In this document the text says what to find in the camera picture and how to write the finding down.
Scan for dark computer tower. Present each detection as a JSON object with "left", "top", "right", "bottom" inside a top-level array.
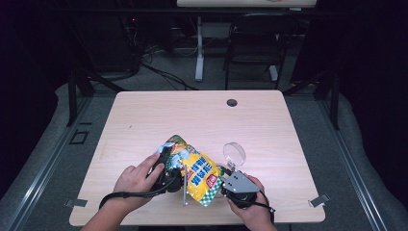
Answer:
[{"left": 73, "top": 13, "right": 142, "bottom": 73}]

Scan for person's left hand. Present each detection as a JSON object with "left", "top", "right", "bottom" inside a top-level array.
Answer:
[{"left": 114, "top": 152, "right": 166, "bottom": 211}]

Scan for black chair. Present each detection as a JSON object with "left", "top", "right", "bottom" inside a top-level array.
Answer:
[{"left": 223, "top": 13, "right": 297, "bottom": 90}]

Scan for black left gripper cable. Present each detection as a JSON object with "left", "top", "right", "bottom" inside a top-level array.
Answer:
[{"left": 98, "top": 174, "right": 181, "bottom": 210}]

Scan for clear glass jar with lid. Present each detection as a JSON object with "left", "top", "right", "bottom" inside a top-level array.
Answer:
[{"left": 215, "top": 141, "right": 247, "bottom": 177}]

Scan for yellow spouted snack pouch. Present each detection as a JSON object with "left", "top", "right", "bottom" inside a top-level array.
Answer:
[{"left": 156, "top": 134, "right": 225, "bottom": 208}]

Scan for person's right hand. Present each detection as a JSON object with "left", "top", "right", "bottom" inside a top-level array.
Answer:
[{"left": 227, "top": 174, "right": 275, "bottom": 227}]

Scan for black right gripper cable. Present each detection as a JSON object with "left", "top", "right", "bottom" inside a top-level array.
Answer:
[{"left": 255, "top": 191, "right": 277, "bottom": 224}]

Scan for white desk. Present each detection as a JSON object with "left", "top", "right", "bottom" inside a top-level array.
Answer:
[{"left": 176, "top": 0, "right": 318, "bottom": 83}]

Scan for grey metal floor rail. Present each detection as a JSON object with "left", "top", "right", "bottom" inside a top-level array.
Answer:
[
  {"left": 6, "top": 95, "right": 94, "bottom": 231},
  {"left": 316, "top": 95, "right": 389, "bottom": 231}
]

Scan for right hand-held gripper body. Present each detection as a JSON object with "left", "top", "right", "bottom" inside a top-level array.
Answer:
[{"left": 220, "top": 170, "right": 260, "bottom": 208}]

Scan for black floor cables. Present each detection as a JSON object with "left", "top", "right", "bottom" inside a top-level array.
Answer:
[{"left": 138, "top": 44, "right": 199, "bottom": 91}]

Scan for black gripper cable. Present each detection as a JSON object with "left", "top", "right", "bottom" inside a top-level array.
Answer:
[
  {"left": 98, "top": 174, "right": 181, "bottom": 210},
  {"left": 255, "top": 191, "right": 277, "bottom": 224}
]

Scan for black metal frame stand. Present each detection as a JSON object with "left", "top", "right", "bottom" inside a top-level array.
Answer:
[
  {"left": 282, "top": 65, "right": 341, "bottom": 131},
  {"left": 66, "top": 64, "right": 126, "bottom": 128}
]

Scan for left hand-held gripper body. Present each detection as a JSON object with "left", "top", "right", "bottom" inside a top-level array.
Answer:
[{"left": 149, "top": 160, "right": 190, "bottom": 207}]

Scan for grey tape strip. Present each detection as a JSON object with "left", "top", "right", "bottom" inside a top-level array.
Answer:
[
  {"left": 64, "top": 198, "right": 89, "bottom": 208},
  {"left": 308, "top": 192, "right": 331, "bottom": 208}
]

